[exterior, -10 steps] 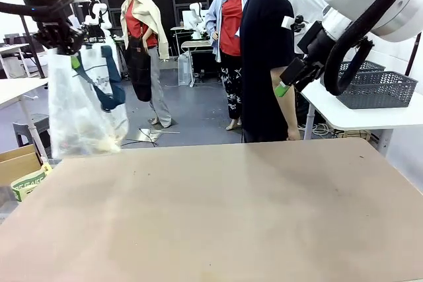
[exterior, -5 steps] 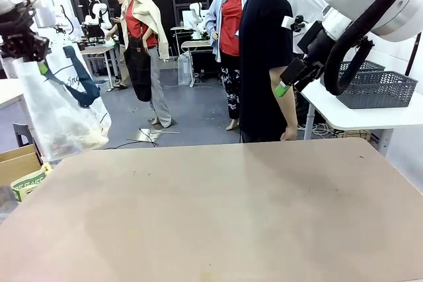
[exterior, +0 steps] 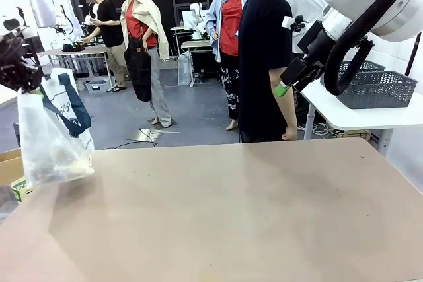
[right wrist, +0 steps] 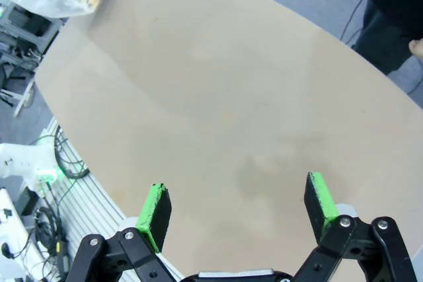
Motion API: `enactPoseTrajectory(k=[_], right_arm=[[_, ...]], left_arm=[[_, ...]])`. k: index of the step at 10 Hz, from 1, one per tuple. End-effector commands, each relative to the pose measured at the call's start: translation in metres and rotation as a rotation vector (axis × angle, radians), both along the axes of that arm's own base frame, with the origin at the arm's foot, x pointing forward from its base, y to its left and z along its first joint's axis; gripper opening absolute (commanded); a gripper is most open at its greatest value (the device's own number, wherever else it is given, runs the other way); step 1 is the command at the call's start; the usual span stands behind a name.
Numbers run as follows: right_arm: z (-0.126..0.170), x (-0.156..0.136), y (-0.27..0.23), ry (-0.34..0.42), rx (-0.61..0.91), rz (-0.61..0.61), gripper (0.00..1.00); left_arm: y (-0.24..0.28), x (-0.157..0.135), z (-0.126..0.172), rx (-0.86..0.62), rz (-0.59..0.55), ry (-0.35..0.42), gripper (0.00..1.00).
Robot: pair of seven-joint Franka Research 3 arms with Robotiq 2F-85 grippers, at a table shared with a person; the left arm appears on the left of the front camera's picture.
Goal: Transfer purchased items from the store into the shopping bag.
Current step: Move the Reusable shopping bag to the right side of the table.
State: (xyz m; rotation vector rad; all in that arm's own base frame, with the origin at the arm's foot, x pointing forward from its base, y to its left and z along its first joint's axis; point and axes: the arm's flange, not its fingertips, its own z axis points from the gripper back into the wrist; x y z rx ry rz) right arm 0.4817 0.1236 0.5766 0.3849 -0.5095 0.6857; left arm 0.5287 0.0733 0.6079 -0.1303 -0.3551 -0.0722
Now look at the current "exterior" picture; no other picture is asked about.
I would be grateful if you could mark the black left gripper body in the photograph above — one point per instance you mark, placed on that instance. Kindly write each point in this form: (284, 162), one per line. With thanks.
(16, 64)

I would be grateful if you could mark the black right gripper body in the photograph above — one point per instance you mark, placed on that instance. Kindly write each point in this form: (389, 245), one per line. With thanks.
(314, 39)

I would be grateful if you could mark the black green-tipped right gripper finger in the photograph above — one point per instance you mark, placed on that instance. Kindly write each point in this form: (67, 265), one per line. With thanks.
(312, 72)
(291, 75)

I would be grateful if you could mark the person's right forearm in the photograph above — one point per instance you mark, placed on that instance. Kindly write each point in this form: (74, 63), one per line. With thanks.
(282, 100)

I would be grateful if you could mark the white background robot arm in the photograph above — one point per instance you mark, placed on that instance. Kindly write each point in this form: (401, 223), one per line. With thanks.
(64, 19)
(197, 19)

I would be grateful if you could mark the person's right hand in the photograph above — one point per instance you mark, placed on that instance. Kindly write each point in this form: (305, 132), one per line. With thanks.
(290, 133)

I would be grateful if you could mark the white side table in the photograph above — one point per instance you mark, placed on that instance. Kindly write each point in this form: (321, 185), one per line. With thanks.
(6, 95)

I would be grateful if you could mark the person in black T-shirt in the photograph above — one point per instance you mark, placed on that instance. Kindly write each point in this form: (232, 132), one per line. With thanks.
(261, 57)

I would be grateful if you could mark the brown-topped background table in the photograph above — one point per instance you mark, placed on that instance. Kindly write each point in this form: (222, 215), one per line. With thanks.
(79, 51)

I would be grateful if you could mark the clear plastic storage bin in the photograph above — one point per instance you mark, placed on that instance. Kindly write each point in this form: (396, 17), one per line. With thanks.
(97, 86)

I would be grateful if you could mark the mannequin with blue shirt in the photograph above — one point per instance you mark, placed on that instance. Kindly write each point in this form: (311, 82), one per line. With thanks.
(228, 37)

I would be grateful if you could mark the brown cardboard box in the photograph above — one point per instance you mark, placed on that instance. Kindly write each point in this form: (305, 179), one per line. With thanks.
(10, 166)

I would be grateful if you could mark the background person in black shirt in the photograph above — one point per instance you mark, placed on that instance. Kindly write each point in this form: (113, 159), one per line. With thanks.
(109, 31)

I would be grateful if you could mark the brown background robot table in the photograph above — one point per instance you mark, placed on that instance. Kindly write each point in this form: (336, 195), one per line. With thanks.
(196, 44)

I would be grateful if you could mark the black slanted stand pole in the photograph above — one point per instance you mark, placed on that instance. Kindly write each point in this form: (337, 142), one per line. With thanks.
(414, 54)

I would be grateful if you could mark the green printed carton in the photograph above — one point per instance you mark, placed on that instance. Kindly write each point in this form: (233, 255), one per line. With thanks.
(20, 191)

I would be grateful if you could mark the translucent plastic container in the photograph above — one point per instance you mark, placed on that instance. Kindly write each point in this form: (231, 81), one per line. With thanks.
(185, 69)

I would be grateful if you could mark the mannequin with cream jacket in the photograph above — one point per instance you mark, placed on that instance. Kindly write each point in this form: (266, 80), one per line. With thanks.
(145, 47)

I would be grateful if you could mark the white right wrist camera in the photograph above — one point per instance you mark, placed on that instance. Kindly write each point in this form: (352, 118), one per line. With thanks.
(292, 24)

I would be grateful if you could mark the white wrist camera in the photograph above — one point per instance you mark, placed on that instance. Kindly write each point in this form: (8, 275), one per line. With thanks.
(292, 24)
(28, 32)

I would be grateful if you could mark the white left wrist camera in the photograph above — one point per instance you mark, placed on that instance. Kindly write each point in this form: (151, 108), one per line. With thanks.
(28, 32)

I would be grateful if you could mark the silver mannequin base plate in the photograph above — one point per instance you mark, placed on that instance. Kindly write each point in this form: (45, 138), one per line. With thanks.
(155, 134)

